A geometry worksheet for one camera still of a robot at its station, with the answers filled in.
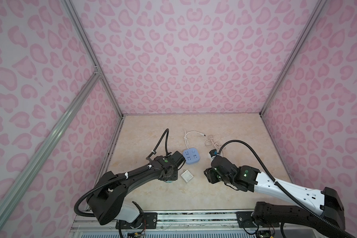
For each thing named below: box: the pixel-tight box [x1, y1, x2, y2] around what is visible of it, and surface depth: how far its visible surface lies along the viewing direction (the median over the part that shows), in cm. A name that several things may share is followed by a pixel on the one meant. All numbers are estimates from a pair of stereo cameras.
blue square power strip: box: [182, 147, 200, 165], surface depth 95 cm
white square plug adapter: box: [180, 169, 194, 183], surface depth 87 cm
